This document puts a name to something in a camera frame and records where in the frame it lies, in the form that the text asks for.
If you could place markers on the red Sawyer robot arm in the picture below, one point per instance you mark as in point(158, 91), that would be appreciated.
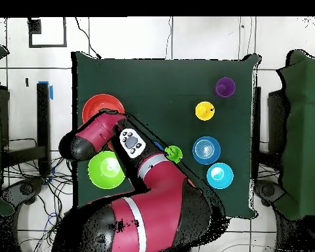
point(157, 210)

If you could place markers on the dark blue plastic bowl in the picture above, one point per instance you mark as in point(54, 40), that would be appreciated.
point(158, 146)

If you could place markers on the green plastic cup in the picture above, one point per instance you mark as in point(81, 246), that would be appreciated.
point(174, 153)

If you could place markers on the blue ribbed plastic bowl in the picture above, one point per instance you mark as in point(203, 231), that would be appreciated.
point(206, 151)

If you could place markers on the dark green tablecloth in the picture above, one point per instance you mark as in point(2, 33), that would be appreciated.
point(160, 86)

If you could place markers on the yellow plastic cup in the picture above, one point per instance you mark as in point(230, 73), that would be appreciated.
point(203, 111)

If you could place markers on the green plastic bowl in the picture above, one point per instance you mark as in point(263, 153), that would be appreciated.
point(102, 170)

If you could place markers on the light blue plastic bowl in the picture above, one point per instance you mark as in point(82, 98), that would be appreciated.
point(220, 176)

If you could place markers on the purple plastic cup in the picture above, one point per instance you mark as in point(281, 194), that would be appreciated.
point(225, 88)

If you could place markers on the blue tape strip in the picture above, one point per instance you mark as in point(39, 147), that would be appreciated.
point(51, 92)

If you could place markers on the black metal post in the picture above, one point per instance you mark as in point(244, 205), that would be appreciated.
point(43, 118)
point(257, 118)

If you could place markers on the grey pedestal foot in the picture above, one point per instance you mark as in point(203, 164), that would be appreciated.
point(26, 189)
point(269, 190)

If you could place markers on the black square frame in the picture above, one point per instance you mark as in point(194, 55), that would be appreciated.
point(47, 46)

